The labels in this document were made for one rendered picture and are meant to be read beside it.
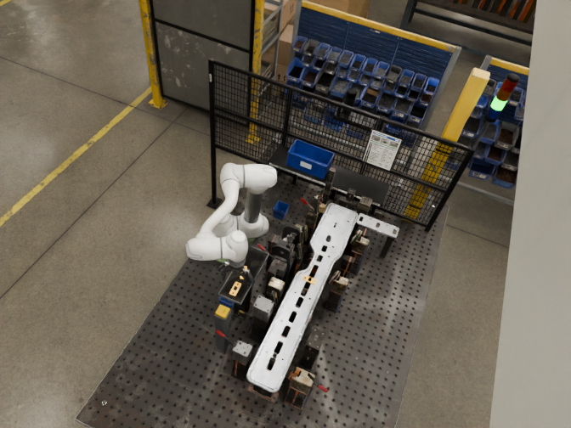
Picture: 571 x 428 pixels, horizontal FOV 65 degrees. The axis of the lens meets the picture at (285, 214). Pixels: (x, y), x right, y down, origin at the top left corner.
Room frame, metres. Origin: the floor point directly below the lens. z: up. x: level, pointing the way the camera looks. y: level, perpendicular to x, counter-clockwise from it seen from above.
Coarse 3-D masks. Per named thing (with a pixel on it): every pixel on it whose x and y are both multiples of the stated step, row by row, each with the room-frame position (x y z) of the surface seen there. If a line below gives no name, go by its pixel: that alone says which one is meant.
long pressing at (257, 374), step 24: (336, 216) 2.04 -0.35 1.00; (312, 240) 1.79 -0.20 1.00; (336, 240) 1.83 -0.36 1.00; (312, 264) 1.61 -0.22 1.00; (312, 288) 1.44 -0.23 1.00; (288, 312) 1.26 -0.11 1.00; (312, 312) 1.28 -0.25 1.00; (288, 336) 1.11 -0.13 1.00; (264, 360) 0.95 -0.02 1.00; (288, 360) 0.97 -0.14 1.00; (264, 384) 0.83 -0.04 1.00
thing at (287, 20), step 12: (276, 0) 4.95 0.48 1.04; (288, 0) 5.00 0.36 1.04; (264, 12) 4.72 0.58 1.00; (288, 12) 5.05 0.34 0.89; (276, 24) 4.69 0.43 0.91; (288, 24) 5.11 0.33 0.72; (288, 36) 4.80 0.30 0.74; (288, 48) 4.65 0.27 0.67; (264, 60) 4.72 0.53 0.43; (288, 60) 4.65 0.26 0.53; (276, 72) 4.68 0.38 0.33
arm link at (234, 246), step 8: (232, 232) 1.27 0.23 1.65; (240, 232) 1.28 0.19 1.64; (224, 240) 1.24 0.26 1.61; (232, 240) 1.22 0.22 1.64; (240, 240) 1.23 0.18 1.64; (224, 248) 1.21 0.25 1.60; (232, 248) 1.21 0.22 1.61; (240, 248) 1.21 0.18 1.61; (224, 256) 1.19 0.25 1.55; (232, 256) 1.20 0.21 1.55; (240, 256) 1.21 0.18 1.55
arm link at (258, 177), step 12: (252, 168) 1.82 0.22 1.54; (264, 168) 1.84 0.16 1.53; (252, 180) 1.76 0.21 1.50; (264, 180) 1.78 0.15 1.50; (276, 180) 1.82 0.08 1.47; (252, 192) 1.78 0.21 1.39; (252, 204) 1.82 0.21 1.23; (240, 216) 1.92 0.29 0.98; (252, 216) 1.85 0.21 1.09; (240, 228) 1.86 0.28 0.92; (252, 228) 1.84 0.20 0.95; (264, 228) 1.90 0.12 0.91
